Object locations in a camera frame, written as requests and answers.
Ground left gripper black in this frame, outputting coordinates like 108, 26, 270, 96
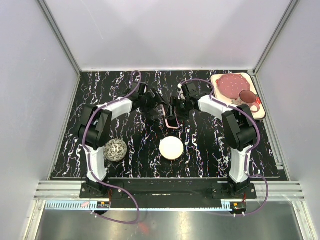
139, 88, 169, 118

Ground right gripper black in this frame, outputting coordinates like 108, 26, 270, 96
165, 96, 192, 122

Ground pink phone case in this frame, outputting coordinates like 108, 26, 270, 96
161, 105, 179, 130

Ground light blue smartphone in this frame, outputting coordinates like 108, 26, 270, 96
166, 119, 179, 129

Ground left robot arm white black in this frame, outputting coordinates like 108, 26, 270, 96
77, 83, 168, 198

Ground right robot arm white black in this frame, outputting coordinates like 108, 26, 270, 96
162, 80, 260, 199

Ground white round bowl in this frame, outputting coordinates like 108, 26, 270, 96
159, 136, 184, 161

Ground leaf patterned bowl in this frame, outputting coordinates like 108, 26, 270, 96
103, 138, 128, 162

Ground pink dotted plate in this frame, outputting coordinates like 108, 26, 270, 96
215, 73, 251, 100

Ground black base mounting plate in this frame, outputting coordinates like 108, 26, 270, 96
79, 178, 257, 210

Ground pink mug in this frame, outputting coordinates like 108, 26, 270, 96
235, 90, 260, 113

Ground cream rectangular tray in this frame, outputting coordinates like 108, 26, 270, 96
210, 72, 266, 120

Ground left aluminium frame post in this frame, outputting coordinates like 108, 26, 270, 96
36, 0, 82, 76

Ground aluminium frame post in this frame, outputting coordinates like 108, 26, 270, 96
252, 0, 300, 75
36, 0, 82, 76

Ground white cable duct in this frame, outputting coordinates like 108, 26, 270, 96
45, 200, 232, 212

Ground aluminium front rail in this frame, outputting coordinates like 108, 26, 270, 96
35, 178, 305, 201

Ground right aluminium frame post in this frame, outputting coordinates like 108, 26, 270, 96
252, 0, 300, 75

